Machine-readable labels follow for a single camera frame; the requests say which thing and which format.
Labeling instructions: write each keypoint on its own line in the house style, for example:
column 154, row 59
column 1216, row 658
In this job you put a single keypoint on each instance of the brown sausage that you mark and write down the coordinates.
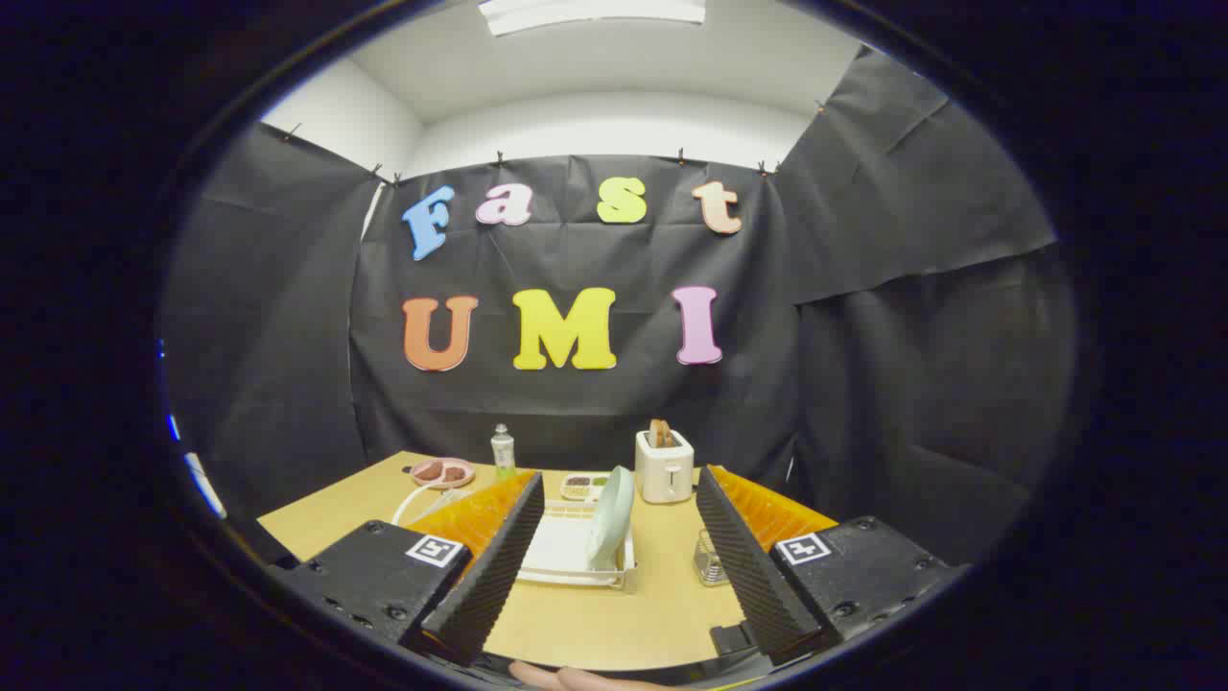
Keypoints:
column 429, row 470
column 455, row 473

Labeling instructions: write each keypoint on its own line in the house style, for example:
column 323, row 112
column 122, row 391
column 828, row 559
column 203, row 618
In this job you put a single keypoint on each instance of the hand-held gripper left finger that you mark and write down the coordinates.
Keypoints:
column 489, row 576

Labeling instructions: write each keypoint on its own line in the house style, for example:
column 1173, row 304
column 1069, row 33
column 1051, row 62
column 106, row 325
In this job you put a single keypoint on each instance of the white divided condiment tray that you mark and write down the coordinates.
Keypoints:
column 583, row 487

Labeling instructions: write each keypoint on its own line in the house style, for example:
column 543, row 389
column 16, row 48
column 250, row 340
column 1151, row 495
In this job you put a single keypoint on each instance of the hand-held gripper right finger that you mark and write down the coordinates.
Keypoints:
column 743, row 566

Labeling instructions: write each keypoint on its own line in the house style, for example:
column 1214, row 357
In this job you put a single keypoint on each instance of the white dish rack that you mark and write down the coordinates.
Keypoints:
column 566, row 549

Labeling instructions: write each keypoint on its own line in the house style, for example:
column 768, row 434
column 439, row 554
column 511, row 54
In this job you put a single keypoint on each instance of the ceiling light panel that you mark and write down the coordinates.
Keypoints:
column 590, row 13

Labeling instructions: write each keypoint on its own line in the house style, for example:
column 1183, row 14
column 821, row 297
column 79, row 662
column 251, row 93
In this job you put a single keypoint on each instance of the black backdrop cloth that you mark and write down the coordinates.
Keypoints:
column 863, row 336

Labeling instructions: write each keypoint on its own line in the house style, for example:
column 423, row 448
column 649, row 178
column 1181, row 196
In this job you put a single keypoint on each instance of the brown bread slice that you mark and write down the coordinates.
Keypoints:
column 661, row 434

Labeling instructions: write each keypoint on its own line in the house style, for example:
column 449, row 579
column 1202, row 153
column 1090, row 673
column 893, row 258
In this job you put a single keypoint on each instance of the pale green plate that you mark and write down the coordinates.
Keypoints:
column 612, row 518

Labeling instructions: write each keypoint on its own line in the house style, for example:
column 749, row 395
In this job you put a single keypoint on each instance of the clear bottle green liquid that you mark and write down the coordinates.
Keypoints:
column 503, row 453

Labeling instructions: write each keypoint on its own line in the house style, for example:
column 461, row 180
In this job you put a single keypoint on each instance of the white toaster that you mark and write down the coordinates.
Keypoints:
column 664, row 475

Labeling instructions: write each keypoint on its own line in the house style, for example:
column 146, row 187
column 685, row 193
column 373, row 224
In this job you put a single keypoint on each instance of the pink dish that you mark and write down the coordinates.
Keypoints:
column 441, row 483

